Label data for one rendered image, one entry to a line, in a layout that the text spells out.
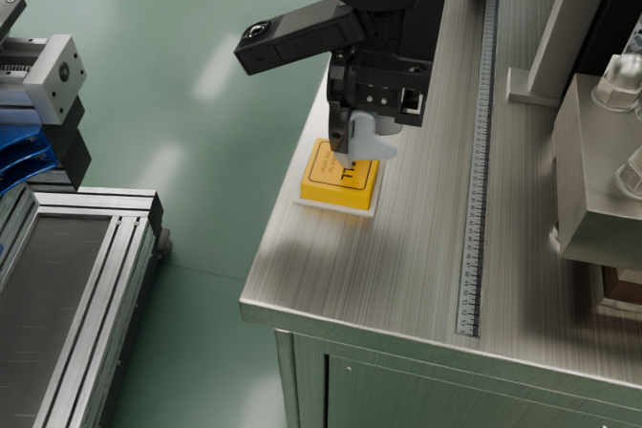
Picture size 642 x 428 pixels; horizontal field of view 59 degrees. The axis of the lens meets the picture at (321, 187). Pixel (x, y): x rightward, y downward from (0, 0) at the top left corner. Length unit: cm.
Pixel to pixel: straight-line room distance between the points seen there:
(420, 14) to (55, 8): 246
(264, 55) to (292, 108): 157
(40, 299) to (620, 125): 124
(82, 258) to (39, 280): 10
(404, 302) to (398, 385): 11
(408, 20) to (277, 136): 152
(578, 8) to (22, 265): 129
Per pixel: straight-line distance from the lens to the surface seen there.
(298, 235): 54
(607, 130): 51
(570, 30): 67
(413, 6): 43
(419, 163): 61
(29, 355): 138
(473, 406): 61
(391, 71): 44
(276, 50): 46
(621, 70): 51
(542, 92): 72
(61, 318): 140
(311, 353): 57
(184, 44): 240
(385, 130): 55
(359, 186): 55
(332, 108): 46
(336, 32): 44
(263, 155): 187
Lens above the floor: 134
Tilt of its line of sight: 49 degrees down
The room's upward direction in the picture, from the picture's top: straight up
